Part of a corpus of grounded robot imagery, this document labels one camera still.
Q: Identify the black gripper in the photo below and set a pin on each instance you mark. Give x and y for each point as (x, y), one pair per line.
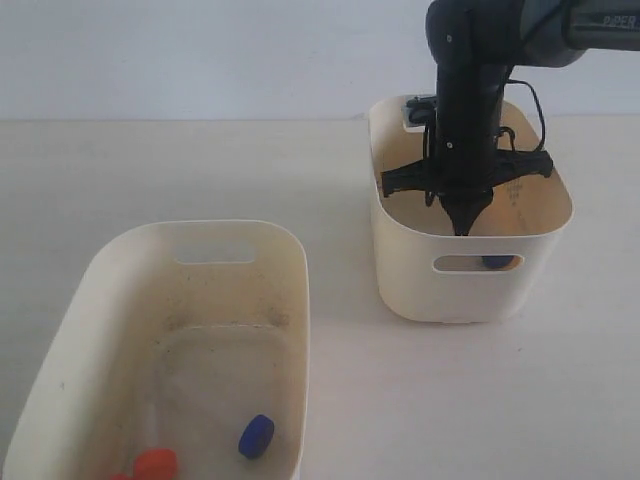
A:
(467, 151)

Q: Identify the blue-capped tube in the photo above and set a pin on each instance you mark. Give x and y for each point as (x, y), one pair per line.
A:
(497, 262)
(256, 437)

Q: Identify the orange-capped clear tube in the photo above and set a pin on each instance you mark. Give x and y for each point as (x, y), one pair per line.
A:
(155, 464)

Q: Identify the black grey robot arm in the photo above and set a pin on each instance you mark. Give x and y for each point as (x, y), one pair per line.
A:
(476, 45)

